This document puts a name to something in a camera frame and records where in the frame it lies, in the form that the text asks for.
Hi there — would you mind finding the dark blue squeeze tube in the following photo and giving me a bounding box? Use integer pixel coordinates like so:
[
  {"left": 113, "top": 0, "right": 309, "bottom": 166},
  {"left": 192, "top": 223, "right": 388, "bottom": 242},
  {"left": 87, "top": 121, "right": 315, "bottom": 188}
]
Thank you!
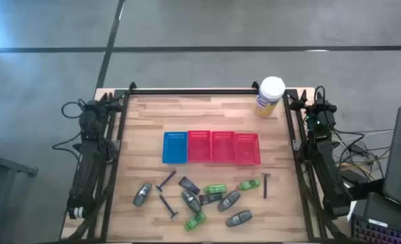
[
  {"left": 198, "top": 192, "right": 224, "bottom": 206},
  {"left": 177, "top": 176, "right": 201, "bottom": 197}
]

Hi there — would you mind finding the black cable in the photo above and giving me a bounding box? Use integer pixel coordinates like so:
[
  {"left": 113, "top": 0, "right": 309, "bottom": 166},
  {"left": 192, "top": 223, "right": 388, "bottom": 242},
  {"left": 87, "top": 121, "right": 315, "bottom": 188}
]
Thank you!
[
  {"left": 51, "top": 131, "right": 83, "bottom": 161},
  {"left": 332, "top": 127, "right": 396, "bottom": 186},
  {"left": 60, "top": 98, "right": 87, "bottom": 120}
]

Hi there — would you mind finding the grey body wash bottle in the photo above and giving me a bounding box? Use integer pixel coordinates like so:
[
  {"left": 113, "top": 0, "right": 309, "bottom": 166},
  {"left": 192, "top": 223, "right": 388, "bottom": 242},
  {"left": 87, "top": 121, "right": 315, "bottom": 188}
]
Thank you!
[
  {"left": 225, "top": 209, "right": 254, "bottom": 228},
  {"left": 133, "top": 182, "right": 153, "bottom": 208},
  {"left": 181, "top": 190, "right": 202, "bottom": 214},
  {"left": 217, "top": 189, "right": 242, "bottom": 213}
]

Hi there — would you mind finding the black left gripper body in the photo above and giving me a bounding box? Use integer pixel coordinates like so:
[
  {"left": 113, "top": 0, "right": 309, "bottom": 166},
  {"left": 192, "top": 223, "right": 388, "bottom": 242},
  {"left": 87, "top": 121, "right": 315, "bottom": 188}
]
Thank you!
[{"left": 80, "top": 100, "right": 117, "bottom": 119}]

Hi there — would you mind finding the black box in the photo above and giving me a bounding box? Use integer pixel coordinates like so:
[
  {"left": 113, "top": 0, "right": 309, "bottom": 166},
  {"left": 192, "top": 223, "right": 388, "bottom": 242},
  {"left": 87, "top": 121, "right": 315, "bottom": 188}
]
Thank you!
[{"left": 362, "top": 191, "right": 401, "bottom": 228}]

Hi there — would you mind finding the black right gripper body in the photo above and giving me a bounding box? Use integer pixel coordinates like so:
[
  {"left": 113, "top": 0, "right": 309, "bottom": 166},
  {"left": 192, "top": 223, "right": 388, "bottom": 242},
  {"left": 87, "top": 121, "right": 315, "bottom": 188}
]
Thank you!
[{"left": 305, "top": 101, "right": 337, "bottom": 119}]

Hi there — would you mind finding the red plastic basket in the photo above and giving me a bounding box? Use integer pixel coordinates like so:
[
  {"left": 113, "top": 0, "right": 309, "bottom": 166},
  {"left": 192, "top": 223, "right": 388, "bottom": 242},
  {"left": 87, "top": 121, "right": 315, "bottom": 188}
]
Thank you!
[
  {"left": 187, "top": 129, "right": 213, "bottom": 163},
  {"left": 211, "top": 130, "right": 237, "bottom": 164},
  {"left": 234, "top": 131, "right": 262, "bottom": 166}
]

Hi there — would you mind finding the green travel bottle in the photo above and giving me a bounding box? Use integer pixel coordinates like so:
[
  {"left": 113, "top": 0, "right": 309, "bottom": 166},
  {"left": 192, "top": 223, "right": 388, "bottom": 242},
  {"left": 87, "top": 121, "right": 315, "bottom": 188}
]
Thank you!
[
  {"left": 184, "top": 210, "right": 207, "bottom": 232},
  {"left": 238, "top": 178, "right": 261, "bottom": 191},
  {"left": 203, "top": 184, "right": 228, "bottom": 195}
]

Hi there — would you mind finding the dark disposable razor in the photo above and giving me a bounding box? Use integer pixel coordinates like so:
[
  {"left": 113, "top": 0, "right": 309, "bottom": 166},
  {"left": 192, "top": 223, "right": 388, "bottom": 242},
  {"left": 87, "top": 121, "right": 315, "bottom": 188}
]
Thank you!
[
  {"left": 154, "top": 169, "right": 177, "bottom": 193},
  {"left": 261, "top": 172, "right": 272, "bottom": 200},
  {"left": 158, "top": 194, "right": 180, "bottom": 219}
]

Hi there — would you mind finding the black table frame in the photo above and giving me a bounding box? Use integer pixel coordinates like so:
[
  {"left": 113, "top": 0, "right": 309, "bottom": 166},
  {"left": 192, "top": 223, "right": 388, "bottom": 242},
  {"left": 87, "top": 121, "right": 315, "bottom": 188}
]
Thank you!
[{"left": 60, "top": 81, "right": 354, "bottom": 244}]

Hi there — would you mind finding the blue plastic basket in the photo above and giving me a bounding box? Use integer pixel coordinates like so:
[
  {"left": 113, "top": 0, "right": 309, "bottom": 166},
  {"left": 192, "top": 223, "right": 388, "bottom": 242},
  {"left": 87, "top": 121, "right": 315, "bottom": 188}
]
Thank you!
[{"left": 161, "top": 131, "right": 189, "bottom": 165}]

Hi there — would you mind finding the white yellow wipes canister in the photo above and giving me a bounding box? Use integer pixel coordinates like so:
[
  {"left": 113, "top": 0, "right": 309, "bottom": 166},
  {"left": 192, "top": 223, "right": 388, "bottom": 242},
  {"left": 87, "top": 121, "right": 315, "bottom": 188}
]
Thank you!
[{"left": 253, "top": 75, "right": 287, "bottom": 119}]

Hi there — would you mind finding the grey metal stand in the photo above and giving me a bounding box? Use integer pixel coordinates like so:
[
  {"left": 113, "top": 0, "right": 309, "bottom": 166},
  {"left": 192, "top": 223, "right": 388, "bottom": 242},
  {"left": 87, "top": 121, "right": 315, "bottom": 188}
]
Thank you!
[{"left": 0, "top": 145, "right": 39, "bottom": 238}]

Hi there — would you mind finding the black computer keyboard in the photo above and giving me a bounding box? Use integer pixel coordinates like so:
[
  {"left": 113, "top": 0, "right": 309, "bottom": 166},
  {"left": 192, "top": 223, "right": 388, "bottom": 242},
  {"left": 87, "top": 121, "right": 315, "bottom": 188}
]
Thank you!
[{"left": 351, "top": 215, "right": 401, "bottom": 244}]

